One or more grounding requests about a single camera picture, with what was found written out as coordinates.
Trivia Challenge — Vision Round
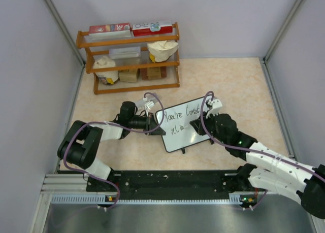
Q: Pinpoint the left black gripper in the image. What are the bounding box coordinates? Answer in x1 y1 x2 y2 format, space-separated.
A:
129 112 166 136

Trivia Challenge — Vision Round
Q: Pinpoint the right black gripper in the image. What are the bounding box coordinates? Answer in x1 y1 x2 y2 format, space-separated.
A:
191 109 229 145

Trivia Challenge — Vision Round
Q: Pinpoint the black framed whiteboard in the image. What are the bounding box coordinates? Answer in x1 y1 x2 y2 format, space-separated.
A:
155 97 209 153

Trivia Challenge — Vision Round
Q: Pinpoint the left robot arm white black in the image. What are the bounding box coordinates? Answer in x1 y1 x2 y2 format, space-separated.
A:
57 101 166 191

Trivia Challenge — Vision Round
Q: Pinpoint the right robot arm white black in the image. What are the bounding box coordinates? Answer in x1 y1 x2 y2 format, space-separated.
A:
190 114 324 219

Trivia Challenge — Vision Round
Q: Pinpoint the brown cardboard box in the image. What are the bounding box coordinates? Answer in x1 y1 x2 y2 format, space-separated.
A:
140 66 167 80

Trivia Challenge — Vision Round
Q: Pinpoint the tan cardboard box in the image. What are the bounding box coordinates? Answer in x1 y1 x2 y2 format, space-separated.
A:
119 69 139 83

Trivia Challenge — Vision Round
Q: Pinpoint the white bag lower left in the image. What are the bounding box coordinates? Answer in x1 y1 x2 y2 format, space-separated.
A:
92 55 119 85

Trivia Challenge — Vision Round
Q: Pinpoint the wooden three tier shelf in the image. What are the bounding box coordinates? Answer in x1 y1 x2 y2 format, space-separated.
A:
76 22 180 94

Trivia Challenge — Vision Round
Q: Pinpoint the cream paper bag upper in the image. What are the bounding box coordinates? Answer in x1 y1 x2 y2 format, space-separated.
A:
147 40 179 62

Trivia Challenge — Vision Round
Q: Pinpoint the clear plastic box on shelf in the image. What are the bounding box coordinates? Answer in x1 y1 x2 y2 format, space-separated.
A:
109 46 141 59

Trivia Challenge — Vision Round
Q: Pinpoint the red white wrap box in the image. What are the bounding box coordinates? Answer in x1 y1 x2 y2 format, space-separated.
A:
132 21 173 37

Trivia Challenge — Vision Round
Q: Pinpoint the red white foil box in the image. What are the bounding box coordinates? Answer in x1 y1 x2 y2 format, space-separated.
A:
88 22 132 40

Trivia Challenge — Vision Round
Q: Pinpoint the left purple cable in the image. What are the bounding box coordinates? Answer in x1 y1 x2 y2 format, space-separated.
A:
62 91 166 211

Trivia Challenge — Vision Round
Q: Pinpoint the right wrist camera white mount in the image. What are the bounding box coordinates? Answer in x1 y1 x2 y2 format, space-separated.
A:
205 98 223 119

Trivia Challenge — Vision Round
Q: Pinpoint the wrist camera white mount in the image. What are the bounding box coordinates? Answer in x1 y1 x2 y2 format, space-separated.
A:
143 97 157 113
205 98 223 119

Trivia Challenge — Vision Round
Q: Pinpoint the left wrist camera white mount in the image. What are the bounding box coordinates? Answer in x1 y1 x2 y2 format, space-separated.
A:
143 97 157 113

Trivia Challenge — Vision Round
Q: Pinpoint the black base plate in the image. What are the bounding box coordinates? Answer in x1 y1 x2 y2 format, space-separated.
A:
86 170 255 201

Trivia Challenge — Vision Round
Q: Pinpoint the grey slotted cable duct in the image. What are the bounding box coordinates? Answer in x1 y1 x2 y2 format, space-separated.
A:
50 191 257 206

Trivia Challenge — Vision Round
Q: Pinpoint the aluminium rail frame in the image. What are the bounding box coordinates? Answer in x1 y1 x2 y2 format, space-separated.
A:
41 174 88 194

